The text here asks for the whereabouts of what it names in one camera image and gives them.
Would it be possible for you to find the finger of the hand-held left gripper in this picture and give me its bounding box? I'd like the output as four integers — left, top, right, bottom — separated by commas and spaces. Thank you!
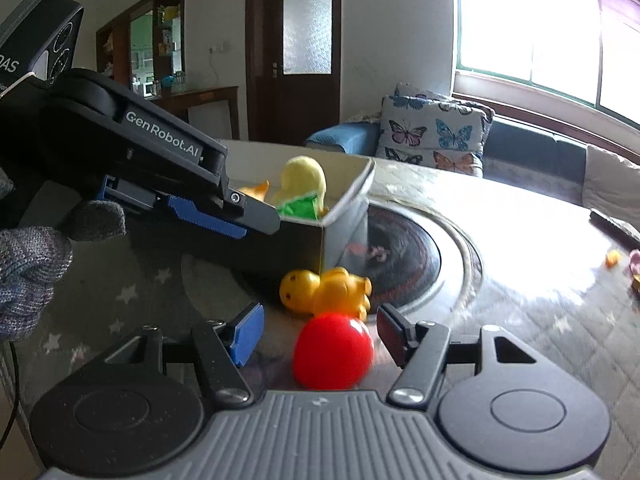
99, 174, 282, 239

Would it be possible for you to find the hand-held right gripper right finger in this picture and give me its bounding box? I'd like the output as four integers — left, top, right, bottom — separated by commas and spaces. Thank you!
376, 304, 545, 407

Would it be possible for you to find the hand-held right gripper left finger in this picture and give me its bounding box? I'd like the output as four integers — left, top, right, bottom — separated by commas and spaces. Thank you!
104, 302, 266, 407

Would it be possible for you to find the large yellow rubber animal toy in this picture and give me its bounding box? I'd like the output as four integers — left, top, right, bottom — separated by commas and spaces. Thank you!
239, 180, 272, 207

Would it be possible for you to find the red ball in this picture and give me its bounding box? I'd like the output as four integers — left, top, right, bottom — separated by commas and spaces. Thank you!
292, 312, 375, 391

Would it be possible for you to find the small orange rubber duck toy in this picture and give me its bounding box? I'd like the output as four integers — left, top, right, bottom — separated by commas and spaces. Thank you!
279, 266, 374, 322

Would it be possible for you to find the green toy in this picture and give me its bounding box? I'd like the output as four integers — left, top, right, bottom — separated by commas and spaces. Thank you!
276, 194, 322, 222

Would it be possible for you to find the yellow plush chick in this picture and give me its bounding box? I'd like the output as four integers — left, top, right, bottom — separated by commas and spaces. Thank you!
272, 156, 329, 211

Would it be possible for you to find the grey cardboard box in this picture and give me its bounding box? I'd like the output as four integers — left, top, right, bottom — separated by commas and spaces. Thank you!
125, 139, 377, 288

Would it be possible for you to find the person's left hand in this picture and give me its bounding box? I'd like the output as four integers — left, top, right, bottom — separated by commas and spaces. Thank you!
0, 167, 127, 343

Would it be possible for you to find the wooden shelf cabinet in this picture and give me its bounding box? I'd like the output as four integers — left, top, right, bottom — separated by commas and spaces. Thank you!
95, 0, 187, 102

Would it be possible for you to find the brown wooden side table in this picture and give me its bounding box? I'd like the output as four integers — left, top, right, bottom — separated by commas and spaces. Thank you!
149, 86, 241, 142

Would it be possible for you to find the blue cushion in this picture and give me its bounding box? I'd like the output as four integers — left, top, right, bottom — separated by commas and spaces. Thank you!
305, 122, 382, 157

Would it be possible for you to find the brown wooden door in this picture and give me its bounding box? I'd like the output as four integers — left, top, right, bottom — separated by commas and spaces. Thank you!
245, 0, 344, 144

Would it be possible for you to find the butterfly print pillow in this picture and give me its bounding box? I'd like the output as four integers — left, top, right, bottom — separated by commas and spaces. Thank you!
394, 82, 453, 104
375, 95, 494, 179

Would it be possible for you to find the dark blue sofa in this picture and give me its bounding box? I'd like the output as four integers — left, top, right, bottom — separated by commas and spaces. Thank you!
481, 116, 640, 202

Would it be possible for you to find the black remote control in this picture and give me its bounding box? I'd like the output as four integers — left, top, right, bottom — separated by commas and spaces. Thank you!
589, 208, 640, 244

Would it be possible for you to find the grey cushion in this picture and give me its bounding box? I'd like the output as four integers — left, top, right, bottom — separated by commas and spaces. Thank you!
582, 145, 640, 217

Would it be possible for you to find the window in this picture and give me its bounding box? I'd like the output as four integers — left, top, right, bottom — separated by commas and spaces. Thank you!
452, 0, 640, 127

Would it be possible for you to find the black cable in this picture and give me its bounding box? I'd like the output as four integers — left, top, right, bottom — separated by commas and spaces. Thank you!
0, 344, 22, 448

